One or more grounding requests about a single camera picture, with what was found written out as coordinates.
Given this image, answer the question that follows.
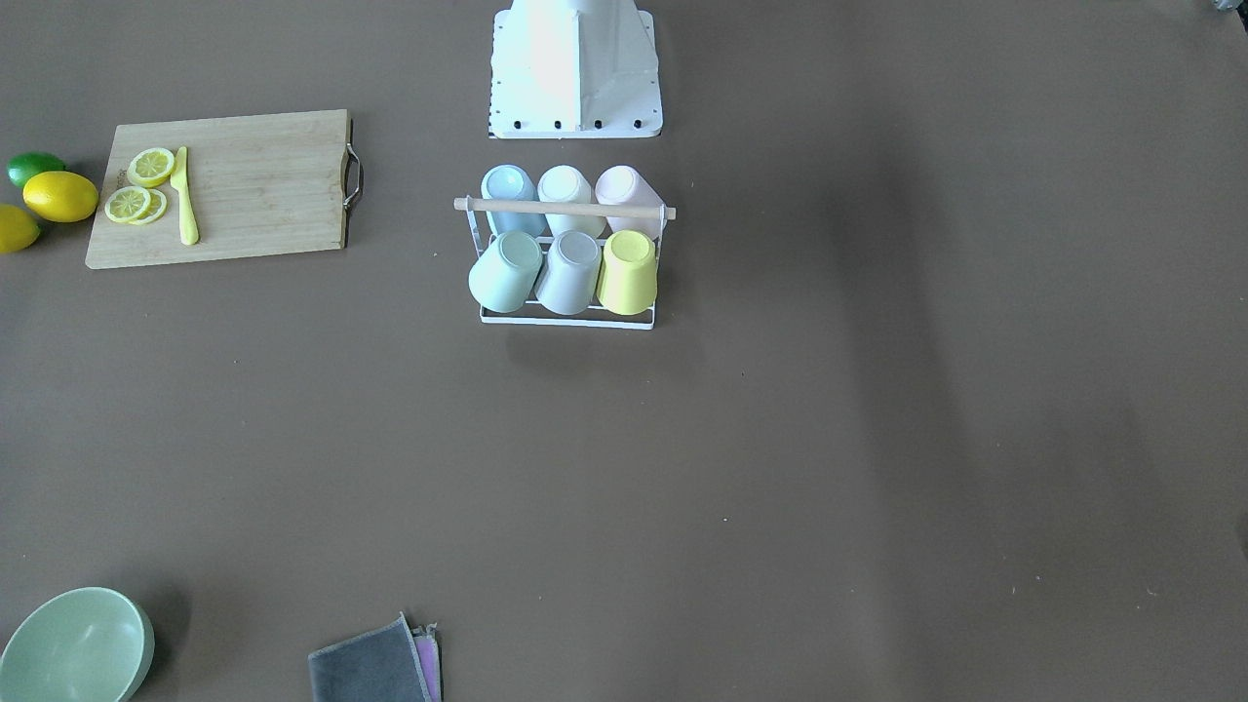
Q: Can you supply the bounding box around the mint green cup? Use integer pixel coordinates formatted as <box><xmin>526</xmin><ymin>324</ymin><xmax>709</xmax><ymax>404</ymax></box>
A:
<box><xmin>468</xmin><ymin>230</ymin><xmax>544</xmax><ymax>314</ymax></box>

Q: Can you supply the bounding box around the pink cup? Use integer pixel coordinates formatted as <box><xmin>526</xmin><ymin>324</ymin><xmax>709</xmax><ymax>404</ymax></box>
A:
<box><xmin>597</xmin><ymin>165</ymin><xmax>666</xmax><ymax>240</ymax></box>

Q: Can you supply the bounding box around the yellow cup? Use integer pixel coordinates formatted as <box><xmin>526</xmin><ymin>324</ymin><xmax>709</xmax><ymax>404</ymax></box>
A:
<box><xmin>597</xmin><ymin>229</ymin><xmax>658</xmax><ymax>316</ymax></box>

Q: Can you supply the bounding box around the grey cup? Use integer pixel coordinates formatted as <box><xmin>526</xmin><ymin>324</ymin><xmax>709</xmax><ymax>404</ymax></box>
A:
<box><xmin>534</xmin><ymin>230</ymin><xmax>602</xmax><ymax>316</ymax></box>

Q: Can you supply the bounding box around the white cup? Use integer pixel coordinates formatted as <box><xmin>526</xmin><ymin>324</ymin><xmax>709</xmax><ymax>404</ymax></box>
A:
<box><xmin>535</xmin><ymin>165</ymin><xmax>607</xmax><ymax>239</ymax></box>

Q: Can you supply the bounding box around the light blue cup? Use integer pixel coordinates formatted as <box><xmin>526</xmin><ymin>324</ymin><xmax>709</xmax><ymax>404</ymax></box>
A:
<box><xmin>480</xmin><ymin>164</ymin><xmax>547</xmax><ymax>237</ymax></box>

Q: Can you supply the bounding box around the wooden cutting board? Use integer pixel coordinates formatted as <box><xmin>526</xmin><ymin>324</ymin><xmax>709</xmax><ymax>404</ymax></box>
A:
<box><xmin>86</xmin><ymin>107</ymin><xmax>363</xmax><ymax>270</ymax></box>

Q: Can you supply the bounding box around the grey cloth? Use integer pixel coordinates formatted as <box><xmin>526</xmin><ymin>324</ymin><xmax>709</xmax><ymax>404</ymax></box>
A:
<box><xmin>308</xmin><ymin>615</ymin><xmax>446</xmax><ymax>701</ymax></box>

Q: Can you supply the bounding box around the yellow plastic knife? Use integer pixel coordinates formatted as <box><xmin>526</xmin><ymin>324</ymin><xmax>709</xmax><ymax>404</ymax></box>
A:
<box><xmin>170</xmin><ymin>146</ymin><xmax>200</xmax><ymax>246</ymax></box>

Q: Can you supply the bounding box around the lemon slice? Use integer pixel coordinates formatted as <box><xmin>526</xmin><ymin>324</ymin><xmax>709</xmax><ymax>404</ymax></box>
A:
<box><xmin>125</xmin><ymin>147</ymin><xmax>176</xmax><ymax>189</ymax></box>
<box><xmin>102</xmin><ymin>185</ymin><xmax>168</xmax><ymax>225</ymax></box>

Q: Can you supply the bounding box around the yellow lemon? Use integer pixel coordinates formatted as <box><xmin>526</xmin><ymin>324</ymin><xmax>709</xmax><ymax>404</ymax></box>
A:
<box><xmin>0</xmin><ymin>204</ymin><xmax>42</xmax><ymax>254</ymax></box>
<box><xmin>22</xmin><ymin>172</ymin><xmax>99</xmax><ymax>224</ymax></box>

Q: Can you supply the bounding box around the mint green bowl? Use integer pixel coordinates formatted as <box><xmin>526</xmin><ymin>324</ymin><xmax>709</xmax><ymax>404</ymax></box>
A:
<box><xmin>1</xmin><ymin>587</ymin><xmax>155</xmax><ymax>701</ymax></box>

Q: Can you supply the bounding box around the green lime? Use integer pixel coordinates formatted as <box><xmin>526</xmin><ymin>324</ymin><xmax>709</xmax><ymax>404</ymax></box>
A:
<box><xmin>6</xmin><ymin>151</ymin><xmax>67</xmax><ymax>189</ymax></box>

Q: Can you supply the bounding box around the white wire cup holder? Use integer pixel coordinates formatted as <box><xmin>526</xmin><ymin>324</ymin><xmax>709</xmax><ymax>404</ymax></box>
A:
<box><xmin>453</xmin><ymin>196</ymin><xmax>678</xmax><ymax>332</ymax></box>

